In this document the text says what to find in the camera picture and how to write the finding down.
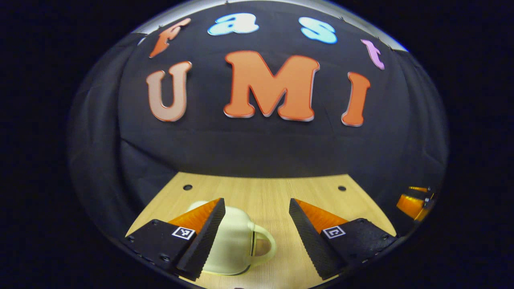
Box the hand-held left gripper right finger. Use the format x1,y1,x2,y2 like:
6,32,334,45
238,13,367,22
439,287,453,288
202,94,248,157
289,198,398,281

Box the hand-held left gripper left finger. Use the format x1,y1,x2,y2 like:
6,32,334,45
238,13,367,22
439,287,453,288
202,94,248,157
125,197,226,281

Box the pale yellow suitcase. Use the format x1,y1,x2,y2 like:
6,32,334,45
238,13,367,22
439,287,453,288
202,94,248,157
186,201,277,276

